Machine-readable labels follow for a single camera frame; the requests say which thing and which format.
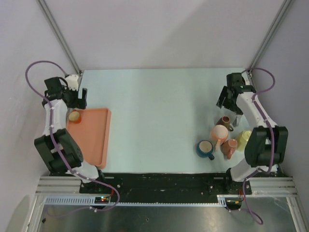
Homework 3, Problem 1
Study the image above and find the right aluminium frame post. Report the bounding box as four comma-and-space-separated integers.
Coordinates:
247, 0, 292, 73

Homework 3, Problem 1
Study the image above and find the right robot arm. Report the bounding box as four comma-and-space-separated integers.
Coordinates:
216, 72, 288, 194

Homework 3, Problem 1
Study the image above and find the salmon plastic tray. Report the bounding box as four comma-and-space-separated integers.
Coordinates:
66, 108, 112, 169

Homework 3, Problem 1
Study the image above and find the small salmon mug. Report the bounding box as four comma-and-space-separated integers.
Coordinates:
221, 139, 238, 160

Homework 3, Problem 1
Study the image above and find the orange mug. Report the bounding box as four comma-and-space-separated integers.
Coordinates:
68, 110, 82, 124

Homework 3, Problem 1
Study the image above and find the left aluminium frame post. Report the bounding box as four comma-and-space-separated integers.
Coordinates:
36, 0, 82, 74

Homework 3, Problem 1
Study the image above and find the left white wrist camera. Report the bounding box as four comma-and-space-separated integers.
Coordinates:
65, 74, 80, 91

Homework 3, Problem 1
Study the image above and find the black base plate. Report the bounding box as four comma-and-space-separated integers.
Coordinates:
79, 173, 253, 203

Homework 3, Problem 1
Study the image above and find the blue mug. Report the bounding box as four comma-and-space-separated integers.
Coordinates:
196, 140, 214, 160

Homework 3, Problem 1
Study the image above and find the dark brown mug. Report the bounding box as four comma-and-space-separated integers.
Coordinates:
216, 116, 234, 131

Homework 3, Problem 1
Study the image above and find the white cable duct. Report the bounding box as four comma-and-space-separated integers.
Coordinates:
45, 196, 226, 207

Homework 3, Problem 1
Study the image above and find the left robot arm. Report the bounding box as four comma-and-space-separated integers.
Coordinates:
34, 74, 107, 193

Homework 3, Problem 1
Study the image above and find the large pink mug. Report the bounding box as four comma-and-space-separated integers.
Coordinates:
210, 125, 229, 151

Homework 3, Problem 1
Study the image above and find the yellow mug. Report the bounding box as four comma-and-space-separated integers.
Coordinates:
236, 130, 252, 152

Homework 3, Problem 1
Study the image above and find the aluminium frame post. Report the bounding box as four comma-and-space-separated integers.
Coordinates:
36, 0, 82, 74
247, 0, 292, 73

